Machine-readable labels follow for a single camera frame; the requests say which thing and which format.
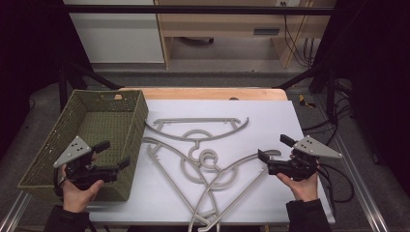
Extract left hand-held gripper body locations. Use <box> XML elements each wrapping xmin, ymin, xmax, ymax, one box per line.
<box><xmin>52</xmin><ymin>134</ymin><xmax>120</xmax><ymax>191</ymax></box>

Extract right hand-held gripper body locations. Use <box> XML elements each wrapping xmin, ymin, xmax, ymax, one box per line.
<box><xmin>267</xmin><ymin>134</ymin><xmax>343</xmax><ymax>182</ymax></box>

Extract grey plastic clothes hanger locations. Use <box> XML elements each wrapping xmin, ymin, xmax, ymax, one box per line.
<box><xmin>142</xmin><ymin>136</ymin><xmax>218</xmax><ymax>226</ymax></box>
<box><xmin>188</xmin><ymin>149</ymin><xmax>282</xmax><ymax>232</ymax></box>
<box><xmin>144</xmin><ymin>117</ymin><xmax>250</xmax><ymax>171</ymax></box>

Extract green perforated plastic basket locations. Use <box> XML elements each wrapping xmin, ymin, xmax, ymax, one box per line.
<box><xmin>17</xmin><ymin>89</ymin><xmax>150</xmax><ymax>203</ymax></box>

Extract person's right hand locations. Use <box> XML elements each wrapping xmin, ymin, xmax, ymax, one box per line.
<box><xmin>276</xmin><ymin>172</ymin><xmax>321</xmax><ymax>203</ymax></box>

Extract person's left hand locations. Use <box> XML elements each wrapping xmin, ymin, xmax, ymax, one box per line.
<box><xmin>61</xmin><ymin>167</ymin><xmax>104</xmax><ymax>214</ymax></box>

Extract pile of grey hangers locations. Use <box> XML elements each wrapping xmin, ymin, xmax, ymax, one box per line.
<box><xmin>88</xmin><ymin>99</ymin><xmax>337</xmax><ymax>225</ymax></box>

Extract yellow and black tool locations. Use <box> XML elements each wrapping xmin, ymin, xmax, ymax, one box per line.
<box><xmin>298</xmin><ymin>94</ymin><xmax>317</xmax><ymax>109</ymax></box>

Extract white cabinet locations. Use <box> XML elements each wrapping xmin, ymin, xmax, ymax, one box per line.
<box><xmin>63</xmin><ymin>0</ymin><xmax>165</xmax><ymax>65</ymax></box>

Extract light wooden desk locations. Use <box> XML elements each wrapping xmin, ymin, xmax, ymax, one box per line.
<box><xmin>154</xmin><ymin>0</ymin><xmax>337</xmax><ymax>70</ymax></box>

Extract black floor cables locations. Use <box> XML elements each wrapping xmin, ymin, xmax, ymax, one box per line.
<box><xmin>302</xmin><ymin>80</ymin><xmax>356</xmax><ymax>147</ymax></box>

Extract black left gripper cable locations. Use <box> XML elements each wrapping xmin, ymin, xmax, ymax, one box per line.
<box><xmin>52</xmin><ymin>167</ymin><xmax>67</xmax><ymax>198</ymax></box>

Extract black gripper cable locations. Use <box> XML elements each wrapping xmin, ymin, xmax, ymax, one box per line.
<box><xmin>316</xmin><ymin>162</ymin><xmax>356</xmax><ymax>205</ymax></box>
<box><xmin>52</xmin><ymin>167</ymin><xmax>67</xmax><ymax>198</ymax></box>

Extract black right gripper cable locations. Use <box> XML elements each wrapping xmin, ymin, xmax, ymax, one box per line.
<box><xmin>316</xmin><ymin>162</ymin><xmax>356</xmax><ymax>205</ymax></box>

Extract aluminium rail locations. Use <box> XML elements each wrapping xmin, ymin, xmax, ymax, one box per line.
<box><xmin>312</xmin><ymin>96</ymin><xmax>392</xmax><ymax>232</ymax></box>
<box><xmin>0</xmin><ymin>190</ymin><xmax>33</xmax><ymax>232</ymax></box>

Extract black slanted frame strut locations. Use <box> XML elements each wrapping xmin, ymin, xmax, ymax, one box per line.
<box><xmin>57</xmin><ymin>62</ymin><xmax>124</xmax><ymax>111</ymax></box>
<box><xmin>274</xmin><ymin>62</ymin><xmax>340</xmax><ymax>125</ymax></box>

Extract black hanging cables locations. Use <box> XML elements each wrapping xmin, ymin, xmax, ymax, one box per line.
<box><xmin>282</xmin><ymin>14</ymin><xmax>321</xmax><ymax>69</ymax></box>

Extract black horizontal frame bar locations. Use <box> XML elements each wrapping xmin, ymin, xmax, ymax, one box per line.
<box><xmin>62</xmin><ymin>4</ymin><xmax>335</xmax><ymax>16</ymax></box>

